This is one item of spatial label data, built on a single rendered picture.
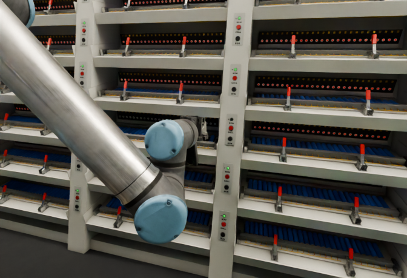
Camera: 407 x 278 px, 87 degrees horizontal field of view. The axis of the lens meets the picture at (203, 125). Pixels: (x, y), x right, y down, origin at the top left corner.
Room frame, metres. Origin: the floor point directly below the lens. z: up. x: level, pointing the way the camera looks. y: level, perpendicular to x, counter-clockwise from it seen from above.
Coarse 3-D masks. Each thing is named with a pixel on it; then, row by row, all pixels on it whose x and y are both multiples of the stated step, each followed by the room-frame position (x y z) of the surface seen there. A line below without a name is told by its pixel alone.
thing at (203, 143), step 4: (128, 136) 1.00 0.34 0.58; (132, 136) 1.00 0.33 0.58; (136, 136) 0.99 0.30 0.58; (140, 136) 0.99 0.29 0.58; (144, 136) 0.99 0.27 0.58; (200, 144) 0.93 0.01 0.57; (204, 144) 0.92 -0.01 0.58; (208, 144) 0.92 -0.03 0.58; (212, 144) 0.91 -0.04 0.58; (208, 148) 0.90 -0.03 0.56
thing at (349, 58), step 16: (272, 32) 0.97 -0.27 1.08; (288, 32) 0.95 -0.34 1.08; (304, 32) 0.94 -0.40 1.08; (320, 32) 0.93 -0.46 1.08; (336, 32) 0.91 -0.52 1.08; (352, 32) 0.90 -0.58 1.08; (368, 32) 0.89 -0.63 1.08; (384, 32) 0.88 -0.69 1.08; (400, 32) 0.86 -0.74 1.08; (272, 48) 0.97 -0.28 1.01; (288, 48) 0.95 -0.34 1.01; (304, 48) 0.94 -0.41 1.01; (320, 48) 0.92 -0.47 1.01; (336, 48) 0.91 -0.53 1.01; (352, 48) 0.90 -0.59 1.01; (368, 48) 0.88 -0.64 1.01; (384, 48) 0.87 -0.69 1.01; (400, 48) 0.86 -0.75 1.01; (256, 64) 0.84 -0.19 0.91; (272, 64) 0.83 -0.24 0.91; (288, 64) 0.82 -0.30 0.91; (304, 64) 0.80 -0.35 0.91; (320, 64) 0.79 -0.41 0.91; (336, 64) 0.78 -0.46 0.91; (352, 64) 0.77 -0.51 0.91; (368, 64) 0.76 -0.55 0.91; (384, 64) 0.75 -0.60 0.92; (400, 64) 0.74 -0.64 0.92
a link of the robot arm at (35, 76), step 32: (0, 0) 0.36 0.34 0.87; (0, 32) 0.33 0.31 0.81; (0, 64) 0.33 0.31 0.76; (32, 64) 0.34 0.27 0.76; (32, 96) 0.33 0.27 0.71; (64, 96) 0.35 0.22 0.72; (64, 128) 0.34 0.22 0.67; (96, 128) 0.36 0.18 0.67; (96, 160) 0.35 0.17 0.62; (128, 160) 0.37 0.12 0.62; (128, 192) 0.36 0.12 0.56; (160, 192) 0.38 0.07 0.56; (160, 224) 0.36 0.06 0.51
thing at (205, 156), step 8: (112, 120) 1.15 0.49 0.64; (120, 120) 1.15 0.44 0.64; (128, 120) 1.13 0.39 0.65; (208, 128) 1.04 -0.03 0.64; (216, 128) 1.03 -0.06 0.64; (208, 136) 1.03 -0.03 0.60; (136, 144) 0.97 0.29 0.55; (144, 144) 0.96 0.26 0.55; (216, 144) 0.90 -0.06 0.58; (144, 152) 0.94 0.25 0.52; (200, 152) 0.89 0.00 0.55; (208, 152) 0.89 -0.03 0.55; (216, 152) 0.86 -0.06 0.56; (200, 160) 0.89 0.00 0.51; (208, 160) 0.88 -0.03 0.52; (216, 160) 0.87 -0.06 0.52
